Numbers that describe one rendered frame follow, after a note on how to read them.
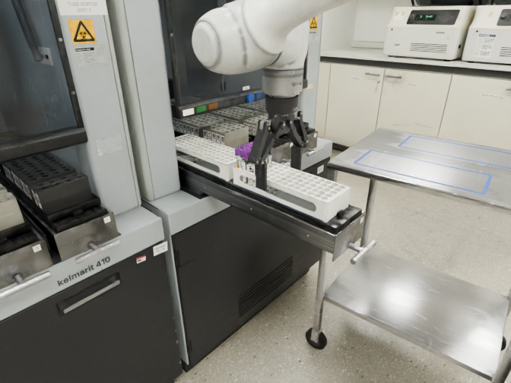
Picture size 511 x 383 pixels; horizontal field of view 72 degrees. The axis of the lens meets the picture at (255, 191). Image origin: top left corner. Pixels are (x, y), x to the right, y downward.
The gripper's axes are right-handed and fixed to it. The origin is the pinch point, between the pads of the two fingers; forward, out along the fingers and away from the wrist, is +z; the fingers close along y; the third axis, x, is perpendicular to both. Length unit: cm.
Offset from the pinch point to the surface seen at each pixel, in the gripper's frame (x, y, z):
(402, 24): 69, 231, -27
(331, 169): -0.8, 24.6, 6.1
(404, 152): -13.1, 47.8, 3.8
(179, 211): 23.1, -15.5, 13.1
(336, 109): 117, 229, 46
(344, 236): -21.2, -2.9, 7.1
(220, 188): 14.9, -6.7, 6.4
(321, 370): -9, 18, 86
